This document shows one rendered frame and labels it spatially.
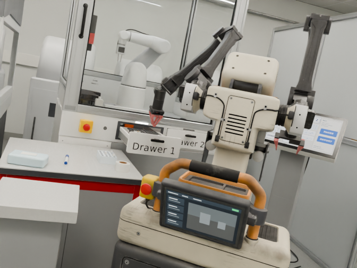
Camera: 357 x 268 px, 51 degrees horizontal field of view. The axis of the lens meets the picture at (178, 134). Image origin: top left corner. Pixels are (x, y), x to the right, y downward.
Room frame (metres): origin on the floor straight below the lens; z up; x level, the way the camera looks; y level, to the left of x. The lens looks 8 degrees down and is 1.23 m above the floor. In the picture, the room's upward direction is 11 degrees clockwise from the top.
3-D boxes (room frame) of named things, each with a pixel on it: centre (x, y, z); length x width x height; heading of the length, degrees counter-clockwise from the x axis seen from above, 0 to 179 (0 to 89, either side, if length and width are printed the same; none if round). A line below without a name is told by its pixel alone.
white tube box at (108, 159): (1.86, 0.34, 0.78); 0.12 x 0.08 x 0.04; 21
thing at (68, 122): (2.71, 0.37, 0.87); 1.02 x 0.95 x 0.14; 111
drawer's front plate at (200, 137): (2.35, -0.06, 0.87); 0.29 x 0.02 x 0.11; 111
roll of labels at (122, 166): (1.73, 0.23, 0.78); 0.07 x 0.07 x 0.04
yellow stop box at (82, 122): (2.11, 0.53, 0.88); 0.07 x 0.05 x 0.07; 111
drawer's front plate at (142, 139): (1.94, 0.11, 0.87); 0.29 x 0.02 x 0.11; 111
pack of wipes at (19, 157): (1.55, 0.61, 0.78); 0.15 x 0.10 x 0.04; 99
